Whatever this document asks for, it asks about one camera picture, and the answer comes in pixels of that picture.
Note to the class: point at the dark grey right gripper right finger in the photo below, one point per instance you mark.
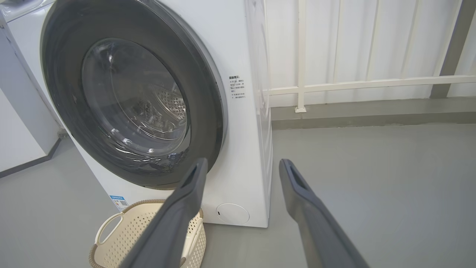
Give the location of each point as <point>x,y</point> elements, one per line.
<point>316,230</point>

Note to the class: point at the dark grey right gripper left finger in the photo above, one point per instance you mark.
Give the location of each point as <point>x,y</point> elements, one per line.
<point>174,230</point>

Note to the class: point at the black rimmed glass washer door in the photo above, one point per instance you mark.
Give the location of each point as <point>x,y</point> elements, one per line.
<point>70,111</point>

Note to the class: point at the cream perforated laundry basket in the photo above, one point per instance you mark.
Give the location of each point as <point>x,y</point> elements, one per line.
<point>130,238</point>

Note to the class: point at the white front-load washing machine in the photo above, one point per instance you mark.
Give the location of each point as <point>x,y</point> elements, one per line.
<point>245,156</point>

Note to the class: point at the round white filter cover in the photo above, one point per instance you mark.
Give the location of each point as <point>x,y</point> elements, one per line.
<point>232,213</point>

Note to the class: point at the blue energy label sticker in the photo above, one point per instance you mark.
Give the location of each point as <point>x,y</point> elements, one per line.
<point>119,203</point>

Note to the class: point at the perforated steel washer drum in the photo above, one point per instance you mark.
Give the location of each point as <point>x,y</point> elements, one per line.
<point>163,108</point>

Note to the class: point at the black text instruction label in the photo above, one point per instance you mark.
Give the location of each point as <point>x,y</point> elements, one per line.
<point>237,88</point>

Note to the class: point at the white metal railing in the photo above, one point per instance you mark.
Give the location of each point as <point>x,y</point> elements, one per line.
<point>301,56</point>

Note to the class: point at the grey vertical post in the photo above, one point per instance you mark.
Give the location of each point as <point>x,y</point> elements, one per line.
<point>452,48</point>

